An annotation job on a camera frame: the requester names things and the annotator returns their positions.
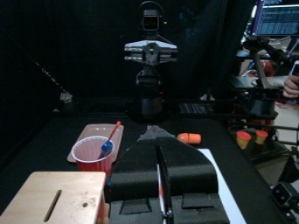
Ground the blue spoon orange handle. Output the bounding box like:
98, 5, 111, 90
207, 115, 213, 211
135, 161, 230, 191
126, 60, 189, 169
98, 121, 123, 160

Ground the pink plastic tray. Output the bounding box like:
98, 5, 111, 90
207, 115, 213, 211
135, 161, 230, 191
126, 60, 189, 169
67, 122, 126, 164

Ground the black vent grille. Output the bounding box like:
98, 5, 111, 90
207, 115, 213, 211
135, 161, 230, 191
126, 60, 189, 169
179, 101, 211, 115

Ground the black box device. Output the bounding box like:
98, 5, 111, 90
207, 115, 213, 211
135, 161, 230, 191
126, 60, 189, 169
270, 181, 299, 218

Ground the yellow peg orange cap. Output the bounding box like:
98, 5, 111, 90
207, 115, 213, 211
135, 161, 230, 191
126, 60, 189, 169
254, 129, 270, 146
235, 130, 253, 151

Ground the white flat board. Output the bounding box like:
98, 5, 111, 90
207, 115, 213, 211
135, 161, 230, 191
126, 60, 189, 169
197, 148, 249, 224

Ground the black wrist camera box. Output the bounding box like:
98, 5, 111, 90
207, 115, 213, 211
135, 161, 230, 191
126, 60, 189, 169
141, 9, 162, 32

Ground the orange toy cylinder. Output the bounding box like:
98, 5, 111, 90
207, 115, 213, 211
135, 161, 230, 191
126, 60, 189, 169
177, 132, 203, 145

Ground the wooden box with slot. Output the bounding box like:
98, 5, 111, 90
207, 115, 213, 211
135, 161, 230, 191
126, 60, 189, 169
0, 171, 109, 224

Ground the computer monitor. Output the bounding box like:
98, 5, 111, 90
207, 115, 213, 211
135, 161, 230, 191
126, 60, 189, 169
251, 0, 299, 38

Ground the person's hand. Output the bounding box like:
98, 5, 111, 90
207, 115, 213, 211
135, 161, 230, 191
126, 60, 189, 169
282, 74, 299, 99

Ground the red plastic cup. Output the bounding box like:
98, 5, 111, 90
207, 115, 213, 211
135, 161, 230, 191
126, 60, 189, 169
70, 135, 117, 182

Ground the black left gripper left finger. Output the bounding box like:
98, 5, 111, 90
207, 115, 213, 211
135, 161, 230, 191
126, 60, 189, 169
105, 136, 165, 224

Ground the grey pointed cookie cutter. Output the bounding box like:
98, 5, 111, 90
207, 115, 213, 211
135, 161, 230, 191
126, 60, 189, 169
137, 124, 175, 143

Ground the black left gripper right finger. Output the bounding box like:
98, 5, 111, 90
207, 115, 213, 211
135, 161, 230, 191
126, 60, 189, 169
155, 136, 231, 224

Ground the white frame clamp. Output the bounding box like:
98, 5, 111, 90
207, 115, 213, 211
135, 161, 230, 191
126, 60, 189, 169
59, 91, 75, 103

